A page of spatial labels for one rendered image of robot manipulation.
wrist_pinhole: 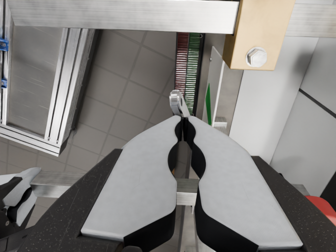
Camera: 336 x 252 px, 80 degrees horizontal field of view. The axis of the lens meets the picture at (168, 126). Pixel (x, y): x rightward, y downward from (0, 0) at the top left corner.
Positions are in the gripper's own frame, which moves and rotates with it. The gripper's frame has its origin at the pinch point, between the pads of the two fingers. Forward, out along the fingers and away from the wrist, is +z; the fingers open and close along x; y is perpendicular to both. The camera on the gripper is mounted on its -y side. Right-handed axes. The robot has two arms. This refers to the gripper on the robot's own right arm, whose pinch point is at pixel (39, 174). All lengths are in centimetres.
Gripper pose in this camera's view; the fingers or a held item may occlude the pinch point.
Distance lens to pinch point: 42.4
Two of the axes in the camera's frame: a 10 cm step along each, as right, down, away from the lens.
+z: 0.4, -5.2, 8.5
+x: -0.3, 8.5, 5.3
